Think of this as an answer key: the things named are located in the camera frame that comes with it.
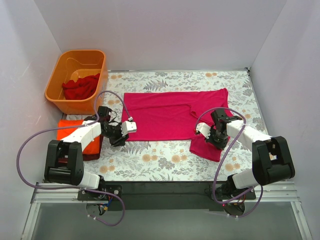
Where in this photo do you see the folded dark red t shirt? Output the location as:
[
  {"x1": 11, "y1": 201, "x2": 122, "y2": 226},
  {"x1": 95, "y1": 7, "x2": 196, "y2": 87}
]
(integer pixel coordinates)
[{"x1": 82, "y1": 135, "x2": 104, "y2": 162}]

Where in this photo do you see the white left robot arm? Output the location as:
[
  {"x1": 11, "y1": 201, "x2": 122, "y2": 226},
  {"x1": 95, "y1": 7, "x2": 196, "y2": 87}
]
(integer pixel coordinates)
[{"x1": 44, "y1": 106, "x2": 137, "y2": 200}]

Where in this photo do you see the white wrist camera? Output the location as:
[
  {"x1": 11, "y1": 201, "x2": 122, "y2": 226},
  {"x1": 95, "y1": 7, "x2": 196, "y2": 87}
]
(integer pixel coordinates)
[
  {"x1": 195, "y1": 122, "x2": 211, "y2": 139},
  {"x1": 121, "y1": 120, "x2": 137, "y2": 136}
]

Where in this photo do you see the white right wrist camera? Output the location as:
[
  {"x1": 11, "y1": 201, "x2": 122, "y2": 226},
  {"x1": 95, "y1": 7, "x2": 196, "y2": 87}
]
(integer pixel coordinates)
[{"x1": 195, "y1": 122, "x2": 211, "y2": 139}]

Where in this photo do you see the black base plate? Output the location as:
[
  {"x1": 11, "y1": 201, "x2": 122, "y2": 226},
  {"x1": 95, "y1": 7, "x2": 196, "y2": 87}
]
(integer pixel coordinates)
[
  {"x1": 77, "y1": 181, "x2": 123, "y2": 201},
  {"x1": 214, "y1": 181, "x2": 257, "y2": 201}
]

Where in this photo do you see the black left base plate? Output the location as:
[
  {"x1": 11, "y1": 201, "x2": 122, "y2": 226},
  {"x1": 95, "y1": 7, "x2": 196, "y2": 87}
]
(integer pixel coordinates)
[{"x1": 77, "y1": 181, "x2": 123, "y2": 201}]

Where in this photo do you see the orange plastic bin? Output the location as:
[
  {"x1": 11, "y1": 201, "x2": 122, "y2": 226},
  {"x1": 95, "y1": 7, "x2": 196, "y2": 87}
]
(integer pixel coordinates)
[{"x1": 44, "y1": 49, "x2": 108, "y2": 115}]

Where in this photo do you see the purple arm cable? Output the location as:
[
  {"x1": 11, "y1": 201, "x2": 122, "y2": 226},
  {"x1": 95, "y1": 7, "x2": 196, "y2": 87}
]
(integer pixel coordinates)
[
  {"x1": 194, "y1": 107, "x2": 264, "y2": 219},
  {"x1": 16, "y1": 90, "x2": 133, "y2": 227}
]

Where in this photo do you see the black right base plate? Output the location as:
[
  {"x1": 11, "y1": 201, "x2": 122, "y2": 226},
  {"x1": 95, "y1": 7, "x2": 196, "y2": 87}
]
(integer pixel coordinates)
[{"x1": 214, "y1": 181, "x2": 257, "y2": 201}]

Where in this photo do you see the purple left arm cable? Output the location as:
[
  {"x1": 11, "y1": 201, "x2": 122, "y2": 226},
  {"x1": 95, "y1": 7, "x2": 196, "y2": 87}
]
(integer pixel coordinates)
[{"x1": 16, "y1": 90, "x2": 133, "y2": 227}]

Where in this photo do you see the magenta t shirt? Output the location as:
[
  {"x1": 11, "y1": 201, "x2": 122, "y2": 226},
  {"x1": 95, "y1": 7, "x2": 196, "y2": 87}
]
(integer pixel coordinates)
[{"x1": 121, "y1": 88, "x2": 229, "y2": 162}]

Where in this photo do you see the floral patterned table mat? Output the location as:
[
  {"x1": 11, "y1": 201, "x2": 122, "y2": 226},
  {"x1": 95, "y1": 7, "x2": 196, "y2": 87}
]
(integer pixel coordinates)
[{"x1": 84, "y1": 70, "x2": 267, "y2": 181}]

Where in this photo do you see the folded orange t shirt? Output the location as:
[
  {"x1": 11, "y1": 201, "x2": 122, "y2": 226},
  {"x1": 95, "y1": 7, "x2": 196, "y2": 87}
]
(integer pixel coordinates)
[{"x1": 56, "y1": 119, "x2": 101, "y2": 157}]

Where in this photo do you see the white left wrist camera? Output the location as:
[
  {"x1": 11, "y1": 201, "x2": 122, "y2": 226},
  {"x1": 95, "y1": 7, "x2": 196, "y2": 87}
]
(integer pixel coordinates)
[{"x1": 121, "y1": 120, "x2": 137, "y2": 136}]

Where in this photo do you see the red t shirt in bin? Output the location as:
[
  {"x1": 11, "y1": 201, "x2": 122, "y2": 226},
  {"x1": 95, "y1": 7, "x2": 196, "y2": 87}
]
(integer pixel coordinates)
[{"x1": 62, "y1": 73, "x2": 100, "y2": 100}]

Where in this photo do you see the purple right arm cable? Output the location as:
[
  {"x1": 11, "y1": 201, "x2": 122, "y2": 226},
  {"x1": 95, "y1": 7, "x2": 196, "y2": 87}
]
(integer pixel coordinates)
[{"x1": 194, "y1": 107, "x2": 264, "y2": 219}]

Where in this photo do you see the aluminium frame rail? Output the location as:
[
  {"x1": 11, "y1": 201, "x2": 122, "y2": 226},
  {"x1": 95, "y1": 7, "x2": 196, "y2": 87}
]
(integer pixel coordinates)
[{"x1": 31, "y1": 181, "x2": 300, "y2": 203}]

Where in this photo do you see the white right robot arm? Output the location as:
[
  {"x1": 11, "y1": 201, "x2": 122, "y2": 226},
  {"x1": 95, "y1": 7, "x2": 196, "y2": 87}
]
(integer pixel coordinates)
[{"x1": 205, "y1": 108, "x2": 296, "y2": 199}]

